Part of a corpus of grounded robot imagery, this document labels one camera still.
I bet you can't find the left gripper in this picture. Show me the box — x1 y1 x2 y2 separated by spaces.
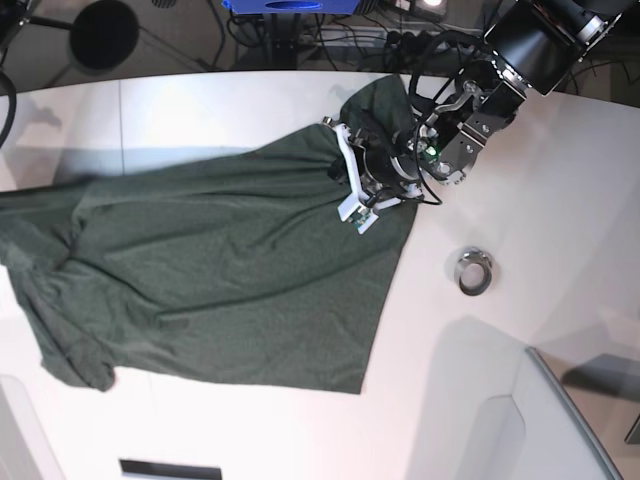
322 116 425 235

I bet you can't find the dark green t-shirt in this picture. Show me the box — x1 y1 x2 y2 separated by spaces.
0 74 426 396

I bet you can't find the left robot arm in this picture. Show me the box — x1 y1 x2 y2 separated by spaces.
323 1 634 233

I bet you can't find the white power strip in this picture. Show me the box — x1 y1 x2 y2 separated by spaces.
319 27 451 54

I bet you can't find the grey tape roll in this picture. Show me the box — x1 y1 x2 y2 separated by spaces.
445 246 496 297

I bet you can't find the blue box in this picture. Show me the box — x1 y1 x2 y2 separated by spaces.
222 0 360 15

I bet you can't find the white table cable slot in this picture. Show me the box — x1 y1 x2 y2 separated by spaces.
119 459 223 480

